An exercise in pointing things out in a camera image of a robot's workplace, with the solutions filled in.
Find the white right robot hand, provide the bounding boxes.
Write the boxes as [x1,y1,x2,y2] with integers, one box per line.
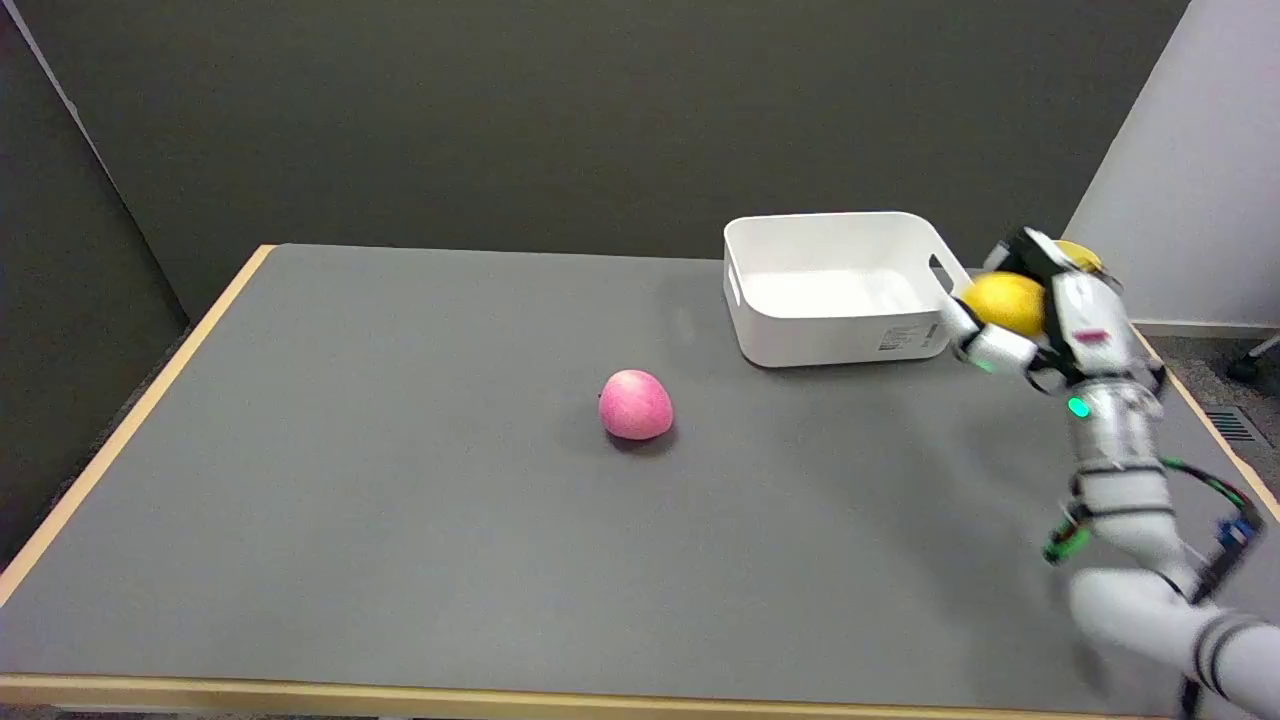
[939,227,1167,397]

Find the yellow lemon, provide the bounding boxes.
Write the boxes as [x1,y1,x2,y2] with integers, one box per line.
[961,240,1104,339]

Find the white plastic box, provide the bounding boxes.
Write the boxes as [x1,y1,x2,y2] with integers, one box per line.
[723,211,973,369]

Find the black chair base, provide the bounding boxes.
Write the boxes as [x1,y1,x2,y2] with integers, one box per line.
[1228,336,1280,385]

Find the floor vent grille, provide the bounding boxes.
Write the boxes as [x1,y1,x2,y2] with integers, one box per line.
[1204,407,1259,444]

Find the pink apple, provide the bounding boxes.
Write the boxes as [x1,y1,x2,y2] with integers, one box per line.
[598,369,675,442]

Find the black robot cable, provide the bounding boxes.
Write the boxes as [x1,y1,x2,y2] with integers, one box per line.
[1160,458,1263,604]

